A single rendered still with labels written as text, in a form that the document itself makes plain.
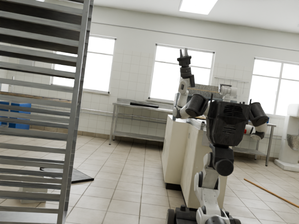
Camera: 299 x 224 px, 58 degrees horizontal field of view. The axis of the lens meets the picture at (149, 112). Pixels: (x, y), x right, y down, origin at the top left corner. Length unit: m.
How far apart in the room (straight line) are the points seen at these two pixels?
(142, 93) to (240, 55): 2.44
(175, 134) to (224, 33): 3.90
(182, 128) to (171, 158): 0.38
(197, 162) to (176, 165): 0.74
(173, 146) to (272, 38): 4.45
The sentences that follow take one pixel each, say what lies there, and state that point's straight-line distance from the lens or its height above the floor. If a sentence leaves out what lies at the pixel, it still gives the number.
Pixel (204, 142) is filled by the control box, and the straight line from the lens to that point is 2.59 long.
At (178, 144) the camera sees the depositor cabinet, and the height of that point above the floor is 0.57.
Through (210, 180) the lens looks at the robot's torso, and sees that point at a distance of 2.26.
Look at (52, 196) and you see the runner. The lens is 1.76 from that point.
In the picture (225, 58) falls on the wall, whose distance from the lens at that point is 6.62.
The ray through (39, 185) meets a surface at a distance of 2.20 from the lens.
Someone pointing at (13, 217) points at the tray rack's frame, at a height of 0.15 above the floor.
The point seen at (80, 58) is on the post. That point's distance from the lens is 1.61.
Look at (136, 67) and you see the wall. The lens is 6.36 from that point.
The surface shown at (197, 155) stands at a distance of 2.63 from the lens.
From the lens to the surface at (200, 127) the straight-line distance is 2.57.
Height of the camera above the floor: 1.06
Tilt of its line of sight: 3 degrees down
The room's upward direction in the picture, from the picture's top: 8 degrees clockwise
